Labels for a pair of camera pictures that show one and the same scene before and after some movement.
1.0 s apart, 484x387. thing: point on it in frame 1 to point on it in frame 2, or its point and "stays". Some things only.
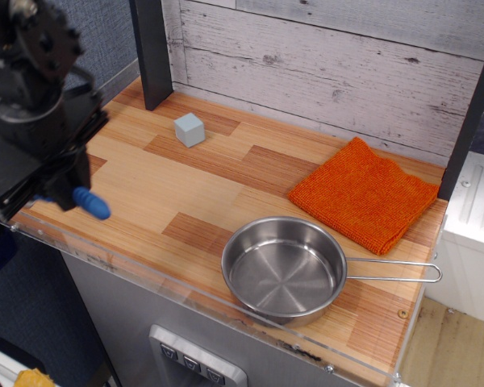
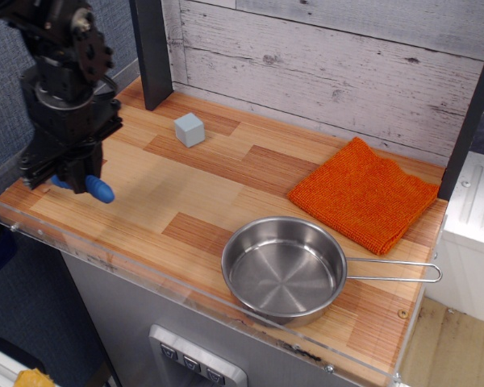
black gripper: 29,138 to 64,126
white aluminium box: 469,252 stays
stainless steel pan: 287,271 stays
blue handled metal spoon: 87,200 to 95,186
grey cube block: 189,129 stays
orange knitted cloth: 371,198 stays
